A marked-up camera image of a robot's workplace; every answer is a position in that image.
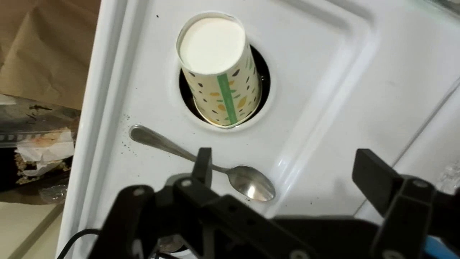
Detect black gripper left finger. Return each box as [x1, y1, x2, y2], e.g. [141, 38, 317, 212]
[90, 147, 307, 259]

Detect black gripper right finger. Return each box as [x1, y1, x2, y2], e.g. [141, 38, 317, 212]
[352, 149, 460, 259]

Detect patterned paper cup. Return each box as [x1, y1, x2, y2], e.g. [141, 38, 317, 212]
[174, 12, 263, 130]

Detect blue plastic bowl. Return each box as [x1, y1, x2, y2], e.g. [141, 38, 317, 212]
[422, 235, 460, 259]

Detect metal spoon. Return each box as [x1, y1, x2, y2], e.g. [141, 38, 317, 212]
[129, 124, 277, 203]

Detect white gas stove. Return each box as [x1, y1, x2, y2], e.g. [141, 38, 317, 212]
[56, 0, 460, 259]

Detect brown paper bag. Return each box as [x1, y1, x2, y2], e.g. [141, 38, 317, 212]
[0, 0, 102, 113]

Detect thin black looped cable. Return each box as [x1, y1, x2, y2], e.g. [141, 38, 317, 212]
[56, 228, 103, 259]

